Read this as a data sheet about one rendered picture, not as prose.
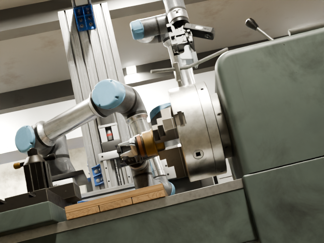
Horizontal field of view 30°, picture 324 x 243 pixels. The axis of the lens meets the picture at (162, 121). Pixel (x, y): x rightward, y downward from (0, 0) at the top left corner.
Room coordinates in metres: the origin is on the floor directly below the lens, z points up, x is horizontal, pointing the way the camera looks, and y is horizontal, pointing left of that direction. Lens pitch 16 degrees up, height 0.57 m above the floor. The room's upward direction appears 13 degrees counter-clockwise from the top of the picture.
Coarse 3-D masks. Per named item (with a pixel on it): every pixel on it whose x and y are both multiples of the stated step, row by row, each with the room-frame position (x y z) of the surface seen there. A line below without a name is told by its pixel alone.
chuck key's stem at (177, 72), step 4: (172, 64) 1.90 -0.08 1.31; (176, 64) 1.90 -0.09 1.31; (176, 68) 1.90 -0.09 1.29; (176, 72) 1.90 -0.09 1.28; (180, 72) 1.91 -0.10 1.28; (176, 76) 1.91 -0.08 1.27; (180, 76) 1.91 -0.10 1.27; (176, 80) 1.91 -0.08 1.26; (180, 80) 1.91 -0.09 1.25; (180, 84) 1.91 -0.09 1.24
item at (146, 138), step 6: (144, 132) 1.93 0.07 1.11; (150, 132) 1.92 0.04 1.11; (138, 138) 1.92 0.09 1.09; (144, 138) 1.91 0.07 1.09; (150, 138) 1.91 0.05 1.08; (138, 144) 1.92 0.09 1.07; (144, 144) 1.91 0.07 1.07; (150, 144) 1.91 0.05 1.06; (156, 144) 1.93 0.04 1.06; (162, 144) 1.93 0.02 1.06; (138, 150) 1.92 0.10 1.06; (144, 150) 1.93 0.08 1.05; (150, 150) 1.93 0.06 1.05; (156, 150) 1.93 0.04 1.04; (144, 156) 1.96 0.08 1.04
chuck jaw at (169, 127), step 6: (180, 114) 1.80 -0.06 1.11; (162, 120) 1.82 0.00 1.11; (168, 120) 1.82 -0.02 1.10; (174, 120) 1.82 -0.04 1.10; (180, 120) 1.80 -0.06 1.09; (162, 126) 1.86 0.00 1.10; (168, 126) 1.82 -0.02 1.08; (174, 126) 1.82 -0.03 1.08; (156, 132) 1.89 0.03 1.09; (162, 132) 1.86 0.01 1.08; (168, 132) 1.84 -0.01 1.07; (174, 132) 1.85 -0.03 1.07; (156, 138) 1.89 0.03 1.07; (162, 138) 1.88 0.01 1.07; (168, 138) 1.90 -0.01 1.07; (174, 138) 1.91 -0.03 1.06
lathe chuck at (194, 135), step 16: (176, 96) 1.83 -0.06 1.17; (192, 96) 1.82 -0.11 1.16; (176, 112) 1.80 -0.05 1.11; (192, 112) 1.80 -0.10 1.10; (192, 128) 1.80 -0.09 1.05; (192, 144) 1.81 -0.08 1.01; (208, 144) 1.82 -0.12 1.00; (192, 160) 1.84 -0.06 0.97; (208, 160) 1.85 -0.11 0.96; (192, 176) 1.91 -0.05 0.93; (208, 176) 1.95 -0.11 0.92
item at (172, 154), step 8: (160, 152) 1.95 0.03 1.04; (168, 152) 1.96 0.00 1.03; (176, 152) 1.96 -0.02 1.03; (160, 160) 1.96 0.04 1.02; (168, 160) 1.97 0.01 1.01; (176, 160) 1.97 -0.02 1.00; (184, 160) 1.97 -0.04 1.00; (176, 168) 1.98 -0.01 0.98; (184, 168) 1.98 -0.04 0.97; (176, 176) 1.99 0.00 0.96; (184, 176) 2.00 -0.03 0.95
